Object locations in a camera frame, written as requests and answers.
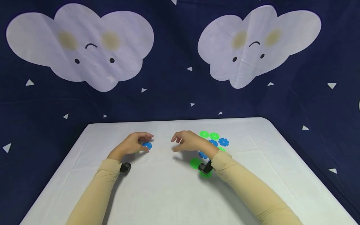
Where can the person's right hand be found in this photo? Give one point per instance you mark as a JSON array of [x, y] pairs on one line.
[[195, 143]]

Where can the person's left hand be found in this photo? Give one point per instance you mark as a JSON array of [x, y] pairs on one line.
[[128, 146]]

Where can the person's right fingers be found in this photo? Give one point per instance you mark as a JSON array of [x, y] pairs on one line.
[[177, 137]]

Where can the person's left index finger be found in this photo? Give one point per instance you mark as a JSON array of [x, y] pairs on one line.
[[145, 136]]

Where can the person's right thumb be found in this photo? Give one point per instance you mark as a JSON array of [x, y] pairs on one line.
[[178, 148]]

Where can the person's left thumb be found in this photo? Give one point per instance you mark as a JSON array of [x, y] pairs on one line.
[[144, 149]]

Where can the blue snowflake disc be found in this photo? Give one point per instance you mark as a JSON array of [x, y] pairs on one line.
[[147, 145]]

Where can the person's right forearm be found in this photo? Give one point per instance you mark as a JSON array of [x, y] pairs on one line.
[[253, 193]]

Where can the person's left forearm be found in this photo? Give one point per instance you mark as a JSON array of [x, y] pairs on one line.
[[92, 197]]

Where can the black wrist band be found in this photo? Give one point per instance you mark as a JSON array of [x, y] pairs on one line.
[[125, 167], [206, 167]]

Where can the pile of snowflake building pieces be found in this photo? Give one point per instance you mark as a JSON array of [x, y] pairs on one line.
[[204, 134]]

